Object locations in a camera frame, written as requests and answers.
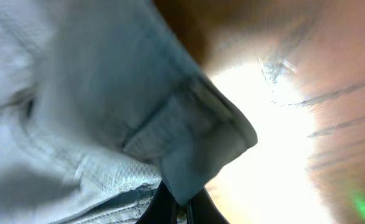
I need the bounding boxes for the grey shorts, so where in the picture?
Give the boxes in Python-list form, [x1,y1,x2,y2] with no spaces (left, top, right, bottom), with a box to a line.
[0,1,257,223]

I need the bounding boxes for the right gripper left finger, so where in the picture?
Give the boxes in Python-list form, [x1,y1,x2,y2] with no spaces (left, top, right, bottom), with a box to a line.
[136,182,177,224]

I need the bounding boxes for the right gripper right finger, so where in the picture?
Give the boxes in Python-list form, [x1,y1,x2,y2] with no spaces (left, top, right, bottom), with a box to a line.
[187,188,229,224]

